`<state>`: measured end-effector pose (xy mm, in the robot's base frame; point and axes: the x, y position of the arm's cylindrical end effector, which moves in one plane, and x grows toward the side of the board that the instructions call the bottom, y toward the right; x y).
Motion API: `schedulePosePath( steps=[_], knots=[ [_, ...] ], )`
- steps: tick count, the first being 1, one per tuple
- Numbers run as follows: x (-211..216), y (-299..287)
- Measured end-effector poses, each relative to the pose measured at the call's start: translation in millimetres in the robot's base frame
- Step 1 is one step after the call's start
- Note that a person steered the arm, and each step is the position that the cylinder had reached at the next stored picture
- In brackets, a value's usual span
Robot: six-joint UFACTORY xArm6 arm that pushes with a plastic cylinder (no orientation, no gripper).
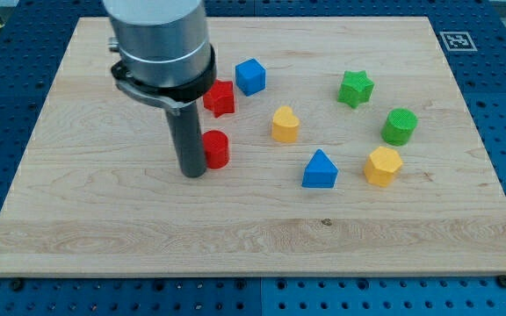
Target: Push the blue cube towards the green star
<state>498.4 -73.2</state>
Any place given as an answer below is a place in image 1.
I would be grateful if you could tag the blue cube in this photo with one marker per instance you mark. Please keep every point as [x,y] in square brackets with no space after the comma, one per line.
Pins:
[250,77]

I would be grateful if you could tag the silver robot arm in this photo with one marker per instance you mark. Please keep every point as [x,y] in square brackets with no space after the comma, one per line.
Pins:
[166,59]

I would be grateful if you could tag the red star block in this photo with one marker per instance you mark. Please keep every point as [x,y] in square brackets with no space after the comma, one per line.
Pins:
[220,99]

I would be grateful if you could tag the green star block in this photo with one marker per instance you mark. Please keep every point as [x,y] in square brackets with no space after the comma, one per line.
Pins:
[355,88]

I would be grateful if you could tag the red cylinder block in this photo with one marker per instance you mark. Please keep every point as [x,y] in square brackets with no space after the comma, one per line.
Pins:
[216,146]

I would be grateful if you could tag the yellow heart block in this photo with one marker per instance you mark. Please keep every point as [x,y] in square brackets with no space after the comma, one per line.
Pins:
[285,125]

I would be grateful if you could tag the blue triangle block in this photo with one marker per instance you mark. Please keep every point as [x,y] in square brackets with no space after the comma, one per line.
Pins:
[320,172]

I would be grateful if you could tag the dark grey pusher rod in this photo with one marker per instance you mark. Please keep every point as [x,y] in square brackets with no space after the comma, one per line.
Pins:
[186,134]

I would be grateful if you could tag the wooden board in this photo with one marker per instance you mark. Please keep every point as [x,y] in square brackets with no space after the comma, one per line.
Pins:
[98,192]

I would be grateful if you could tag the yellow hexagon block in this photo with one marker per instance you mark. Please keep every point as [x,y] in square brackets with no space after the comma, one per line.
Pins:
[382,166]

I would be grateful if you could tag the green cylinder block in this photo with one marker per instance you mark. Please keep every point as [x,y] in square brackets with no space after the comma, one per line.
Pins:
[399,126]

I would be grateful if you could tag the white fiducial marker tag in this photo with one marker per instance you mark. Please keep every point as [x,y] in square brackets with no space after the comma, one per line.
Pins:
[458,41]

